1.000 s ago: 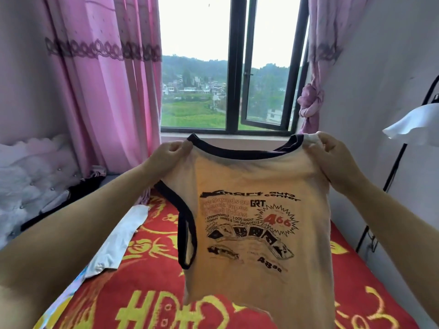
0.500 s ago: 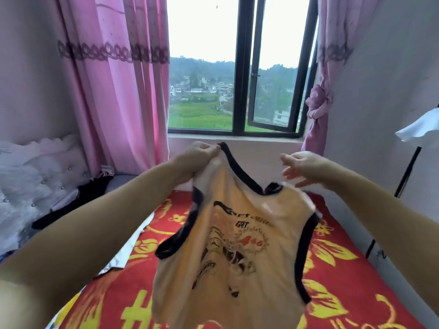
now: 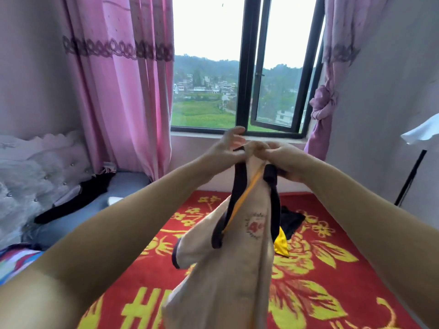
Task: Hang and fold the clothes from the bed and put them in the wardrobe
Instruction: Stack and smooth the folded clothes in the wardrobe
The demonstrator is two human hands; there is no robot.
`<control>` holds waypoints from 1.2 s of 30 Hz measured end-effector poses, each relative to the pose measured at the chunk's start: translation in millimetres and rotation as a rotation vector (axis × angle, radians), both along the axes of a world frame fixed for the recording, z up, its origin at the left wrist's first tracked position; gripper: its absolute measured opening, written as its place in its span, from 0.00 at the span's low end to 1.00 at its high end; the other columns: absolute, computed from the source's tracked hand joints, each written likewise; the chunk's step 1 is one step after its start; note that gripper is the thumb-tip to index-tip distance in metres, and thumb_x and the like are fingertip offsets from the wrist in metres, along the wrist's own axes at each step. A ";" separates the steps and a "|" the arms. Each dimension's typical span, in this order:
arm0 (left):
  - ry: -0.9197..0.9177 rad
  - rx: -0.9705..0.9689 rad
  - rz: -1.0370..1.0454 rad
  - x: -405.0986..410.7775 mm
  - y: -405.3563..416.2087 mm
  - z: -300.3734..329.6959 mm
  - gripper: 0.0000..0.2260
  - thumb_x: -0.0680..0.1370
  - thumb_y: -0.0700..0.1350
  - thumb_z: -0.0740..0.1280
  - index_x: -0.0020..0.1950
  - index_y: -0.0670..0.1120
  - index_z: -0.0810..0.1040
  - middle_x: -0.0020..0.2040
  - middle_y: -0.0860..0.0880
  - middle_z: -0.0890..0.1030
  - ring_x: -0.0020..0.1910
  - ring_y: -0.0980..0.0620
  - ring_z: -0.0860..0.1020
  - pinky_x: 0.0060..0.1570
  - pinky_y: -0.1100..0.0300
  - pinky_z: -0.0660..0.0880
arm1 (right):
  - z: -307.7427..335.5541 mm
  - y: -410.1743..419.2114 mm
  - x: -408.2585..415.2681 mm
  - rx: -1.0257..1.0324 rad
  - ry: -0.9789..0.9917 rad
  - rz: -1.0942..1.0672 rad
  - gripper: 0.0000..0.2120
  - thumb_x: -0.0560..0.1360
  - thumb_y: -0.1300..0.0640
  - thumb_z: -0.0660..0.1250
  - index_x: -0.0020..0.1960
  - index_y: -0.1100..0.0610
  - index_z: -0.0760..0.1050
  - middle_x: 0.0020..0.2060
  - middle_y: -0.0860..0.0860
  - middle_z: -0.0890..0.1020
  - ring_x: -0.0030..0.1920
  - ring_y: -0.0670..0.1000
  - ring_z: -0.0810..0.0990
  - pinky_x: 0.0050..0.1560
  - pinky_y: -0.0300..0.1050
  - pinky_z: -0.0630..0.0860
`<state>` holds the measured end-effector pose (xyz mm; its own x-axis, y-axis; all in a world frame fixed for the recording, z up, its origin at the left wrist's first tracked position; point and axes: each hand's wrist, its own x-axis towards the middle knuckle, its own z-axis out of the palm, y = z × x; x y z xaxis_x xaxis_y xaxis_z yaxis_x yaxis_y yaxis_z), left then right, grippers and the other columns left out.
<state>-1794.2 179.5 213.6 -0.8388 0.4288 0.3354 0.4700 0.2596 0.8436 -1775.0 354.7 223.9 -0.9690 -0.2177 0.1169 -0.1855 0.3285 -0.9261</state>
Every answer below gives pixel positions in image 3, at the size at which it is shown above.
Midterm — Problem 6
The cream thin garment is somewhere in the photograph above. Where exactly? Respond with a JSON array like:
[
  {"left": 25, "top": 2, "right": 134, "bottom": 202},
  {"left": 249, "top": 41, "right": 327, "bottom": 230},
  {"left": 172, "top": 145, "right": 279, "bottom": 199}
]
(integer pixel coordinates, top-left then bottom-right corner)
[{"left": 161, "top": 142, "right": 284, "bottom": 329}]

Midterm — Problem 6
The black floor lamp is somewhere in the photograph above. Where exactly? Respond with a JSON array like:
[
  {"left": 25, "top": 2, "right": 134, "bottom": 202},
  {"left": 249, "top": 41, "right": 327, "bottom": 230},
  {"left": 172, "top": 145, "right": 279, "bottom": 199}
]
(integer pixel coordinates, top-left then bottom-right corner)
[{"left": 394, "top": 113, "right": 439, "bottom": 207}]

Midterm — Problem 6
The person's left hand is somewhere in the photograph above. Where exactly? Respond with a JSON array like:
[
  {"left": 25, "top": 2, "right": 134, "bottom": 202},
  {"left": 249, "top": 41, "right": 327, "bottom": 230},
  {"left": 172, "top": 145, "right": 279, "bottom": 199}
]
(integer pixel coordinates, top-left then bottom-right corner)
[{"left": 195, "top": 126, "right": 249, "bottom": 181}]

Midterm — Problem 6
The dark framed window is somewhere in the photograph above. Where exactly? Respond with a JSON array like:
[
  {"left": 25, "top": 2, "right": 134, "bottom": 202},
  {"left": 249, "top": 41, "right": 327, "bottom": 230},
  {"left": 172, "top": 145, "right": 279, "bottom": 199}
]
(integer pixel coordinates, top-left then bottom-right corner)
[{"left": 169, "top": 0, "right": 327, "bottom": 140}]

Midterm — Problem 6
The plain black garment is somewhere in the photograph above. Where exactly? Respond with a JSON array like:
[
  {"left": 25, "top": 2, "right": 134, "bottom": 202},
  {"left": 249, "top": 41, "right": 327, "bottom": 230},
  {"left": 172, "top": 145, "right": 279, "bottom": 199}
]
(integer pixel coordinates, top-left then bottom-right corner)
[{"left": 279, "top": 205, "right": 307, "bottom": 240}]

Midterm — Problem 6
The person's right forearm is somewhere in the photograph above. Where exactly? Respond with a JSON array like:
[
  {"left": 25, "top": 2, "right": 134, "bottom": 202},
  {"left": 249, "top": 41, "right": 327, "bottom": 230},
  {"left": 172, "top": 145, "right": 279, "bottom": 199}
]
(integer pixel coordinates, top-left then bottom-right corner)
[{"left": 305, "top": 161, "right": 439, "bottom": 329}]

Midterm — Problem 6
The narrow pink curtain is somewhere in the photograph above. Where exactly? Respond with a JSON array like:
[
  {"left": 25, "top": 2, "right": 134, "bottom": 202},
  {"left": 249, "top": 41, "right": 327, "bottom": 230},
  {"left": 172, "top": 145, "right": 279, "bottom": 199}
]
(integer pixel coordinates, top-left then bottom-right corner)
[{"left": 304, "top": 0, "right": 392, "bottom": 160}]

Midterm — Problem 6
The wide pink curtain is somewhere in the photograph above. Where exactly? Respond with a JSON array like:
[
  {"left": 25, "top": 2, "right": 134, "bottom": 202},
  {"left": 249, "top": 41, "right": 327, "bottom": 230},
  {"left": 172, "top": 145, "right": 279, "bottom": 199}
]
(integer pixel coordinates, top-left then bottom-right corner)
[{"left": 58, "top": 0, "right": 176, "bottom": 181}]

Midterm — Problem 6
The person's left forearm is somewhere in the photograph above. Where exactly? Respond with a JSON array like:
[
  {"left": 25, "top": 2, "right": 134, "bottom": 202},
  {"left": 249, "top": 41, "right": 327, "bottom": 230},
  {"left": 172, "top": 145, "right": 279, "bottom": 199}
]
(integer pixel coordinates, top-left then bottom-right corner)
[{"left": 0, "top": 161, "right": 214, "bottom": 329}]

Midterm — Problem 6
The yellow basketball jersey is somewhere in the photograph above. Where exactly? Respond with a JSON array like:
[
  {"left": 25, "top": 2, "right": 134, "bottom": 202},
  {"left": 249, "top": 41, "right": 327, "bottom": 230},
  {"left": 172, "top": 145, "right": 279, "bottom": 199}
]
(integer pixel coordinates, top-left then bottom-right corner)
[{"left": 273, "top": 226, "right": 290, "bottom": 258}]

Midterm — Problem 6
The pale blue pillow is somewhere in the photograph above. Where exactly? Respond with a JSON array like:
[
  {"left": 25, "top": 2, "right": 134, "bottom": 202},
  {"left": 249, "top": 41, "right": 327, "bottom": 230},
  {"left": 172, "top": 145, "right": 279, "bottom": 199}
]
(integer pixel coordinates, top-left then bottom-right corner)
[{"left": 24, "top": 171, "right": 152, "bottom": 249}]

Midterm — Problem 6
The red and yellow blanket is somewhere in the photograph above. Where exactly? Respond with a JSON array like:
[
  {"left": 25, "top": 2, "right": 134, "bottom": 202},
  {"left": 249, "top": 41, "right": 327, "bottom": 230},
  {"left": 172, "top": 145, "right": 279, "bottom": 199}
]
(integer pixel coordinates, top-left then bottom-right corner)
[{"left": 0, "top": 190, "right": 423, "bottom": 329}]

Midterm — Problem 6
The blue patterned pillow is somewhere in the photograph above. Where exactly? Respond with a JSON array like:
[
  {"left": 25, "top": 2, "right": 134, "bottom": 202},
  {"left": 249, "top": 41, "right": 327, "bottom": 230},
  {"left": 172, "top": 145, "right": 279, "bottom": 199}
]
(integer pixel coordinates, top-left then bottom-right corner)
[{"left": 0, "top": 244, "right": 43, "bottom": 285}]

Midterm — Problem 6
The black garment on pillow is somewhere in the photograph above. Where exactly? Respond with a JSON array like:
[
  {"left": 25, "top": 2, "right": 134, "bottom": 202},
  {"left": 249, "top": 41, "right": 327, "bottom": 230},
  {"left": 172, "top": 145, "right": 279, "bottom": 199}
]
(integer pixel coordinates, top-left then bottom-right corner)
[{"left": 34, "top": 171, "right": 116, "bottom": 225}]

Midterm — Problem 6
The person's right hand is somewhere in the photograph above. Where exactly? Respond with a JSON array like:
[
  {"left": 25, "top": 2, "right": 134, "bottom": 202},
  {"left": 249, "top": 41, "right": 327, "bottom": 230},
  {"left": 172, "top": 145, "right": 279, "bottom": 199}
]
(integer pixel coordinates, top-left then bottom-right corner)
[{"left": 254, "top": 141, "right": 323, "bottom": 184}]

